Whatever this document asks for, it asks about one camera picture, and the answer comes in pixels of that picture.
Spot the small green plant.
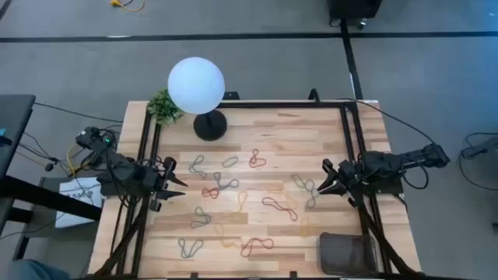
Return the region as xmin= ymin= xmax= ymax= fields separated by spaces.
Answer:
xmin=146 ymin=88 xmax=184 ymax=126

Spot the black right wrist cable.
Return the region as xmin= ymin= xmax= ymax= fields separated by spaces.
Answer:
xmin=402 ymin=165 xmax=430 ymax=191

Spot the clear plastic bin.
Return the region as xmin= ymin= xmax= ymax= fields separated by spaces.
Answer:
xmin=317 ymin=232 xmax=379 ymax=277

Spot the long black floor cable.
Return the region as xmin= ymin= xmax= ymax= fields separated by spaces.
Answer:
xmin=33 ymin=101 xmax=124 ymax=124

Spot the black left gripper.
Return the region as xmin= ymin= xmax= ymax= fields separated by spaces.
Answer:
xmin=146 ymin=156 xmax=189 ymax=213

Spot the black desk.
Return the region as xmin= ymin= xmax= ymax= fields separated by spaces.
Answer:
xmin=0 ymin=94 xmax=103 ymax=262

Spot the yellow floor cable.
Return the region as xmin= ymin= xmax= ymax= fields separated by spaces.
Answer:
xmin=110 ymin=0 xmax=146 ymax=12

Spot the white globe lamp black base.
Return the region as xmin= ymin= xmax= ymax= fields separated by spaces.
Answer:
xmin=167 ymin=56 xmax=229 ymax=142

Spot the white printed box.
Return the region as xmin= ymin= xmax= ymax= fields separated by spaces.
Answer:
xmin=54 ymin=177 xmax=104 ymax=229

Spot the black wheeled cart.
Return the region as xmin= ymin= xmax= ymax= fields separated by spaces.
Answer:
xmin=328 ymin=0 xmax=383 ymax=30

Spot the grey power strip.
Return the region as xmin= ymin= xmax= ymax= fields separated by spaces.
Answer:
xmin=461 ymin=135 xmax=498 ymax=160

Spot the yellow arm cable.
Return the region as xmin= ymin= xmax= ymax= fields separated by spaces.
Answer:
xmin=65 ymin=142 xmax=98 ymax=178

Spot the grey floor box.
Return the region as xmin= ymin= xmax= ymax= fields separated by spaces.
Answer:
xmin=23 ymin=177 xmax=100 ymax=239

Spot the black floor tape strip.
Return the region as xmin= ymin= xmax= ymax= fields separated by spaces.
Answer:
xmin=339 ymin=18 xmax=364 ymax=101
xmin=0 ymin=30 xmax=498 ymax=44

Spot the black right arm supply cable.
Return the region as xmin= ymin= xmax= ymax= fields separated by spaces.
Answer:
xmin=337 ymin=97 xmax=437 ymax=145

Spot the black power strip cable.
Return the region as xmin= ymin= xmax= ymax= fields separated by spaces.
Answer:
xmin=458 ymin=131 xmax=498 ymax=192

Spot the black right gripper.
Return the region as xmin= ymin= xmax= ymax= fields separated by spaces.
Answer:
xmin=317 ymin=158 xmax=363 ymax=208

